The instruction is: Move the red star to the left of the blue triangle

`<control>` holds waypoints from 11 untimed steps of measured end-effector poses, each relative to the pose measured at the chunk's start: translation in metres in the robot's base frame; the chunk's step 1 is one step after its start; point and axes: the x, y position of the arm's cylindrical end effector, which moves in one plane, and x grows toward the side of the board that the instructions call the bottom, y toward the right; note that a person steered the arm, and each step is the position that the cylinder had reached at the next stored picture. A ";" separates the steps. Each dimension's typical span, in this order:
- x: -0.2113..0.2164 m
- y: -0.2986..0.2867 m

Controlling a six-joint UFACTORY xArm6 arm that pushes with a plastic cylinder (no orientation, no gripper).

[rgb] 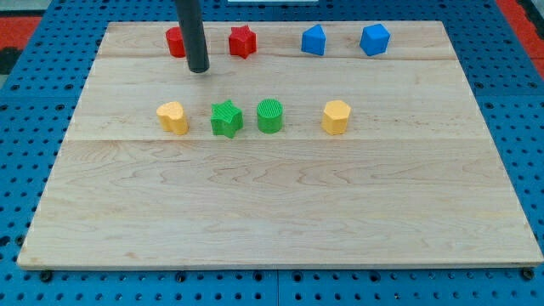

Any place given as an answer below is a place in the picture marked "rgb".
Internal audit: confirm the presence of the green star block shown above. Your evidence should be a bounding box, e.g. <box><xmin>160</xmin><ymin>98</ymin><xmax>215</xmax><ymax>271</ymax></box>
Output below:
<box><xmin>210</xmin><ymin>99</ymin><xmax>243</xmax><ymax>139</ymax></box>

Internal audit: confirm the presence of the red star block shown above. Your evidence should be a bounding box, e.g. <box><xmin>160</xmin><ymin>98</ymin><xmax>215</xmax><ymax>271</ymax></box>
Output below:
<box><xmin>229</xmin><ymin>25</ymin><xmax>258</xmax><ymax>59</ymax></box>

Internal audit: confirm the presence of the blue triangle block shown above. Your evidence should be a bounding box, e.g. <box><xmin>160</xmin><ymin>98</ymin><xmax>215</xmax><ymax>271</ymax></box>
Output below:
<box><xmin>301</xmin><ymin>25</ymin><xmax>326</xmax><ymax>56</ymax></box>

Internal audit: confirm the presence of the wooden board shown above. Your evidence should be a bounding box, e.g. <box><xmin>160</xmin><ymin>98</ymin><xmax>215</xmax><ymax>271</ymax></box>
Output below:
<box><xmin>18</xmin><ymin>21</ymin><xmax>543</xmax><ymax>270</ymax></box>

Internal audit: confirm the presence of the green cylinder block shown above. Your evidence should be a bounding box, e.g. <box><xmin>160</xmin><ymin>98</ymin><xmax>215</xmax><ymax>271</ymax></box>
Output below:
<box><xmin>257</xmin><ymin>99</ymin><xmax>283</xmax><ymax>133</ymax></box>

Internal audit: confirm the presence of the yellow hexagon block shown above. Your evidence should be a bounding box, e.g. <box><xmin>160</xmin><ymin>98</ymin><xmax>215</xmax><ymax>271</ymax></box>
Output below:
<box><xmin>321</xmin><ymin>100</ymin><xmax>351</xmax><ymax>135</ymax></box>

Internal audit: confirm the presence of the yellow heart block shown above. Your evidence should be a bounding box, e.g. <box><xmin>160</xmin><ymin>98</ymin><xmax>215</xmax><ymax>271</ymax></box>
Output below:
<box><xmin>156</xmin><ymin>101</ymin><xmax>189</xmax><ymax>135</ymax></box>

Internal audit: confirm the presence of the blue cube block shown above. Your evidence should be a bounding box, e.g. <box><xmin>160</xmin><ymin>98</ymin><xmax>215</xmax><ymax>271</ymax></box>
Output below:
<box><xmin>360</xmin><ymin>24</ymin><xmax>390</xmax><ymax>56</ymax></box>

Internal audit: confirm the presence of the red cylinder block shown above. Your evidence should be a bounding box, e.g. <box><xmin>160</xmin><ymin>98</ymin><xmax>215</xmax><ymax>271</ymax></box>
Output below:
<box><xmin>165</xmin><ymin>26</ymin><xmax>186</xmax><ymax>58</ymax></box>

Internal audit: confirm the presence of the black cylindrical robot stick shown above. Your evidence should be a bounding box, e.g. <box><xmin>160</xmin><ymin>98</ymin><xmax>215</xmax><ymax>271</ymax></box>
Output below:
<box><xmin>174</xmin><ymin>0</ymin><xmax>210</xmax><ymax>73</ymax></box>

